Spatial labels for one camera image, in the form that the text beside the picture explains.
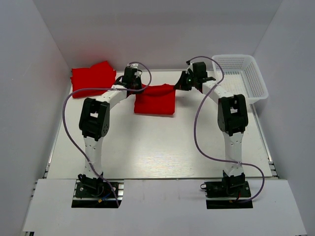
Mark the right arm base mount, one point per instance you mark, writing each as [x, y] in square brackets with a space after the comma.
[228, 193]

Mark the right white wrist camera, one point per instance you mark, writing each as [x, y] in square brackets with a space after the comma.
[189, 69]

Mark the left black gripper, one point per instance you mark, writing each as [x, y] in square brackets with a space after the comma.
[138, 78]

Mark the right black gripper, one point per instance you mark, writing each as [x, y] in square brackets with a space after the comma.
[181, 84]

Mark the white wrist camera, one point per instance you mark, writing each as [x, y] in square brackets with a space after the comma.
[133, 65]
[189, 69]

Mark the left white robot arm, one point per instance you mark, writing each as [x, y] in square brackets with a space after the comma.
[95, 117]

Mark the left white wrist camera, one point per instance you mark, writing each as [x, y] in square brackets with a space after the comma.
[133, 65]

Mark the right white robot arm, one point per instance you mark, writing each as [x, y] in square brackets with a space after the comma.
[232, 115]

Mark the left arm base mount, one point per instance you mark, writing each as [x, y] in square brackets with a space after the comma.
[96, 193]

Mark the white plastic basket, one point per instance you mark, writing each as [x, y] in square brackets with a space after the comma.
[241, 76]

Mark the folded red t-shirt stack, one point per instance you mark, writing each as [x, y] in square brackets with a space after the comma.
[100, 75]

